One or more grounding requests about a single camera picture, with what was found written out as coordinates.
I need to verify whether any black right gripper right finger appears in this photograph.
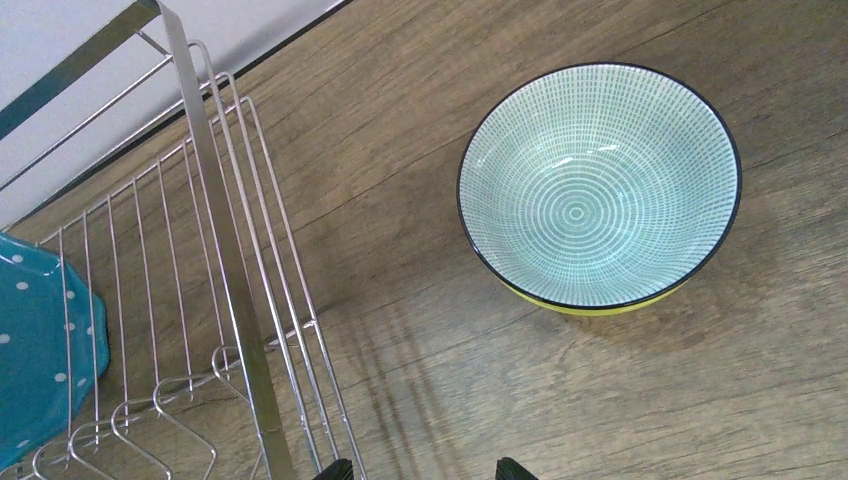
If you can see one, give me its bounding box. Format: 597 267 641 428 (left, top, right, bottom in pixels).
495 457 538 480

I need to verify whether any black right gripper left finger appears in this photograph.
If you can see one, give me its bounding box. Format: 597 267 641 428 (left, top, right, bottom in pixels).
314 458 355 480

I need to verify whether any yellow green bowl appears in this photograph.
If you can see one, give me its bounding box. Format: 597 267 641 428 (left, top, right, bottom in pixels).
494 272 691 317

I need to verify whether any pale green glass bowl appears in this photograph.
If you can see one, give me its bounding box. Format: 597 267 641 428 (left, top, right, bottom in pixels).
456 62 743 305

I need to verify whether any blue polka dot plate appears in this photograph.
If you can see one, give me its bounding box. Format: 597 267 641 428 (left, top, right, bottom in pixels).
1 235 110 468

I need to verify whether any metal wire dish rack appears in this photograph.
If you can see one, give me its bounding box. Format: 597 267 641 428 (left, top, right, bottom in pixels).
1 1 366 479

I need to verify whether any black aluminium frame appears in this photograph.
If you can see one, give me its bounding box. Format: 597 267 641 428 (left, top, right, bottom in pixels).
9 0 356 230

